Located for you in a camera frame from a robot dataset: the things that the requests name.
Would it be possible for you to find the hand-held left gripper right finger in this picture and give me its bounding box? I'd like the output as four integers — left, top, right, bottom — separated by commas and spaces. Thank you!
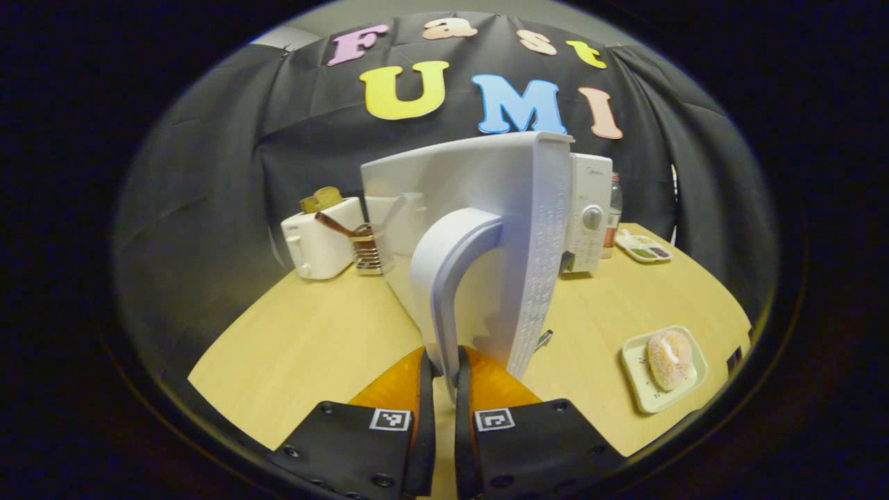
455, 345, 629, 500

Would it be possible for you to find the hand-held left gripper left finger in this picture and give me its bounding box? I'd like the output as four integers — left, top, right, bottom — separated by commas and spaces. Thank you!
267, 346, 438, 500

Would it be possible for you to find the sugared doughnut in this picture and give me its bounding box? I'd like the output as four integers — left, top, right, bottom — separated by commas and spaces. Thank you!
647, 330, 694, 392

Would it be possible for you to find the white microwave oven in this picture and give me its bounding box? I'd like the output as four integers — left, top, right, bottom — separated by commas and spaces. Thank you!
360, 131, 614, 403

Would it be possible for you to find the pale green rectangular plate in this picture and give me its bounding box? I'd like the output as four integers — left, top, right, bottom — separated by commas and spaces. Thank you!
621, 325, 709, 415

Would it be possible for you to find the white toaster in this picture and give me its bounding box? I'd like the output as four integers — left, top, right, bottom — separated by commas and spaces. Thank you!
281, 197, 367, 281

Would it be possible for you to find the brown spoon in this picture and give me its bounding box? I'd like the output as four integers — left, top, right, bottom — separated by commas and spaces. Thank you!
315, 211, 372, 240

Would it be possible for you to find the brown bread slice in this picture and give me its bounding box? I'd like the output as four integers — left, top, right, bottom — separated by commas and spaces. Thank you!
299, 186, 343, 215

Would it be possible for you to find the white divided dish of beans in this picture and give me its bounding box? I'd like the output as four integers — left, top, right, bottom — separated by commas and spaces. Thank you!
615, 229, 673, 263

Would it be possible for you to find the plastic bottle with red label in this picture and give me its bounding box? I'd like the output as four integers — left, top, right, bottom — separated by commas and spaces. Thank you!
601, 172, 624, 260

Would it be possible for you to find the black backdrop cloth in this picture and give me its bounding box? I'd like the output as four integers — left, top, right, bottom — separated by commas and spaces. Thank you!
115, 10, 779, 390

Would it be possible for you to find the wire utensil holder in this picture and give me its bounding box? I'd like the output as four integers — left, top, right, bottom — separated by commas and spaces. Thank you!
351, 222, 386, 276

